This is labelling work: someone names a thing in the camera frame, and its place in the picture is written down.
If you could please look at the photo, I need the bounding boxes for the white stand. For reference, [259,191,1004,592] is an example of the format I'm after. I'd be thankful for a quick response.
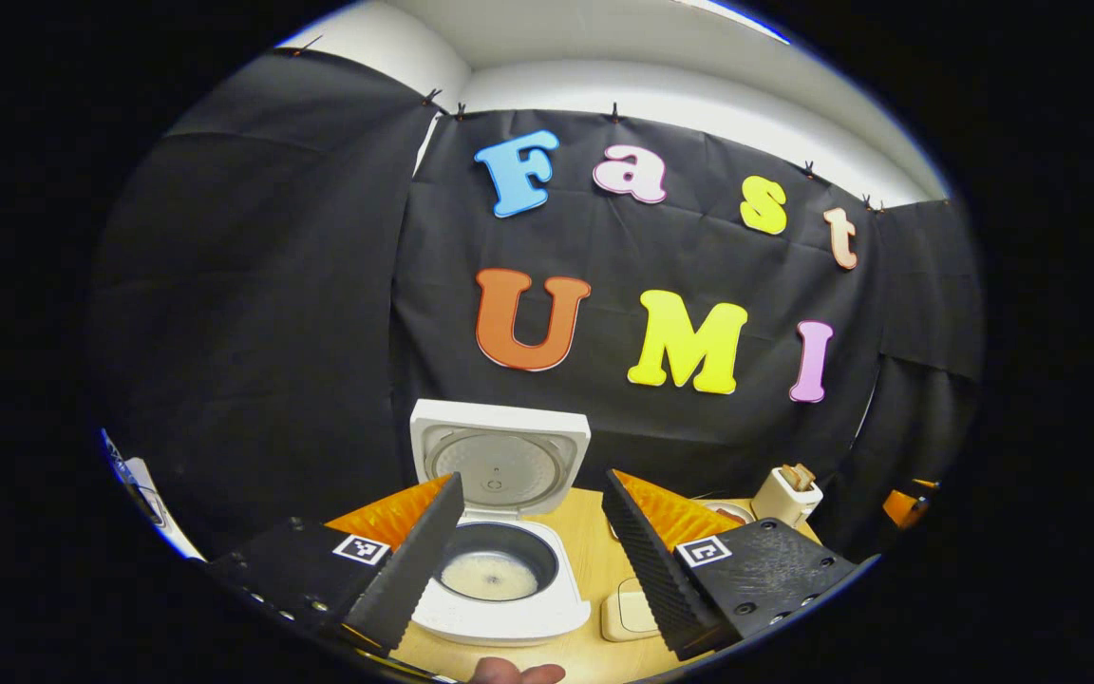
[120,456,206,561]

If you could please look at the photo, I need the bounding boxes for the long ceiling light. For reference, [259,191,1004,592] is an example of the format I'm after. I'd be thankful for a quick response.
[675,0,790,44]

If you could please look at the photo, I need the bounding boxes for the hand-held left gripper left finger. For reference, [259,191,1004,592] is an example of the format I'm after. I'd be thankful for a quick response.
[205,472,467,656]

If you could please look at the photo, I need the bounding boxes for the black device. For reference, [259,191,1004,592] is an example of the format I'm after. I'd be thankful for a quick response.
[124,465,168,528]

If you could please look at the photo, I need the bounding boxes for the white rice cooker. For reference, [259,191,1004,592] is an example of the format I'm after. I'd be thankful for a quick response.
[409,399,594,648]

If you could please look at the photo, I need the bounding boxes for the white toaster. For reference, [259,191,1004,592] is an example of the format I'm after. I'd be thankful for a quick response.
[751,464,823,528]

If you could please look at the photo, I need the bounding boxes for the soaked white rice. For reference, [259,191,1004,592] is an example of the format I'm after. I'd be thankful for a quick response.
[440,551,540,601]

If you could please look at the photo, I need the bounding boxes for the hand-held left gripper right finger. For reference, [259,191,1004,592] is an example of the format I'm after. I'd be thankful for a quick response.
[601,468,863,663]

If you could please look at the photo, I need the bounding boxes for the black backdrop cloth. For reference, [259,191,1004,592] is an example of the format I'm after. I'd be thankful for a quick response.
[86,47,985,561]

